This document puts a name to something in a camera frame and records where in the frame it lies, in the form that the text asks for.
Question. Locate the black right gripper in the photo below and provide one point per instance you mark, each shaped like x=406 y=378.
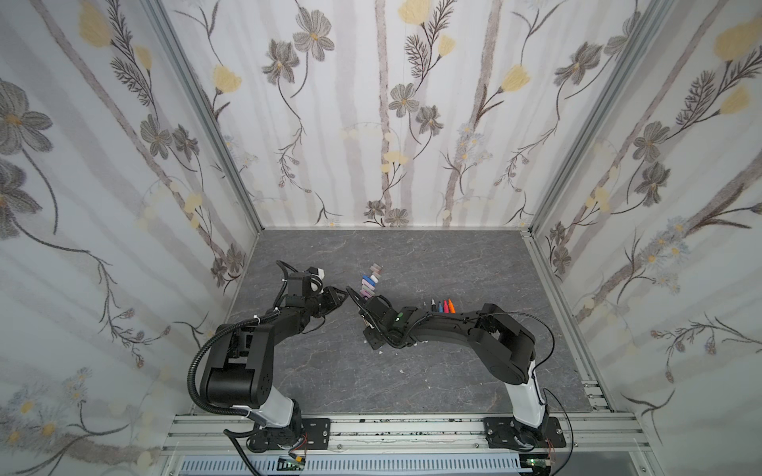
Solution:
x=369 y=312

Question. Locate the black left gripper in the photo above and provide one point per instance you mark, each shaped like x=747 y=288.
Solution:
x=330 y=293

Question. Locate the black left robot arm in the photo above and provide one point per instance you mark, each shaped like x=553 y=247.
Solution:
x=233 y=373

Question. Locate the small circuit board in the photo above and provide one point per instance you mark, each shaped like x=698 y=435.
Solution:
x=291 y=463

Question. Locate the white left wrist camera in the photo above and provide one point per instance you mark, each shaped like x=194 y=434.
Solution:
x=316 y=276

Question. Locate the white cable duct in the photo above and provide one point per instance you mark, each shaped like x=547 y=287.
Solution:
x=400 y=464

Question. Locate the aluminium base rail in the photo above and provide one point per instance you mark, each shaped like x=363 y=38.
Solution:
x=585 y=444

